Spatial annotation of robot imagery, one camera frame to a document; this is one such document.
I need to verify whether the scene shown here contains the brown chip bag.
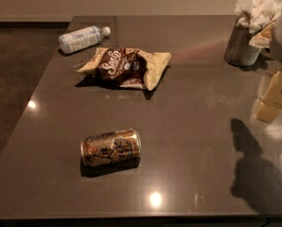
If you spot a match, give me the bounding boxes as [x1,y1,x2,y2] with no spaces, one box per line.
[78,47,171,91]

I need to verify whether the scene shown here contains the metal cup holder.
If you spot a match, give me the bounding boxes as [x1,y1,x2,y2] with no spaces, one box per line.
[224,24,261,67]

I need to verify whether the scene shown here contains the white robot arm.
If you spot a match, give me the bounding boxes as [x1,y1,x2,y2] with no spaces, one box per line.
[253,16,282,123]

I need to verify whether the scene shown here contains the orange soda can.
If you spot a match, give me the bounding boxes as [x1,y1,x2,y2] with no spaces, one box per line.
[80,129,142,166]

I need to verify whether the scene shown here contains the clear plastic water bottle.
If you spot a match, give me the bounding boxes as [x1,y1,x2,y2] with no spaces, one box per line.
[58,26,111,54]

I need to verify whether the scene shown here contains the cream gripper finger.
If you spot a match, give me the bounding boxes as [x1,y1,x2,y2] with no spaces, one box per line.
[253,69,282,123]

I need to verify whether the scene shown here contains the crumpled white paper napkins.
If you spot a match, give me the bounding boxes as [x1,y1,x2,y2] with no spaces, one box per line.
[234,0,282,50]

